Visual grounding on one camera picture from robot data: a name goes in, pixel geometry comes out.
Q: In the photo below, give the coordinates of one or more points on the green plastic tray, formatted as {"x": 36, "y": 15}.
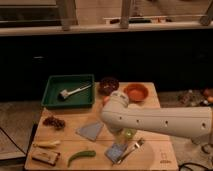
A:
{"x": 57, "y": 83}

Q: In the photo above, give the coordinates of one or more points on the green chili pepper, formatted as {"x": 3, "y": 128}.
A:
{"x": 81, "y": 154}

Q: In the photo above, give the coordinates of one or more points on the brown rectangular box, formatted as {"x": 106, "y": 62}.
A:
{"x": 45, "y": 156}

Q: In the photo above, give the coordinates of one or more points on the dark maroon bowl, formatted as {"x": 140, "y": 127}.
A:
{"x": 107, "y": 85}

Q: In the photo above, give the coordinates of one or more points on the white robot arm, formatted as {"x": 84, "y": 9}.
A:
{"x": 195, "y": 123}

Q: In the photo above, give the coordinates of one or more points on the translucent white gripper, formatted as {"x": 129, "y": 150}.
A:
{"x": 119, "y": 138}

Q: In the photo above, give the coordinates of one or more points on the orange bowl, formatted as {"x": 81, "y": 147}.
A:
{"x": 136, "y": 92}

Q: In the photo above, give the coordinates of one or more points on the blue sponge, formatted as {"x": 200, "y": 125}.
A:
{"x": 114, "y": 152}

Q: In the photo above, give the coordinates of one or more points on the orange peach fruit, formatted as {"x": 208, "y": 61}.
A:
{"x": 105, "y": 100}

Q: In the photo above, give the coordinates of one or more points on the light blue towel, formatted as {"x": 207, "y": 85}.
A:
{"x": 90, "y": 131}

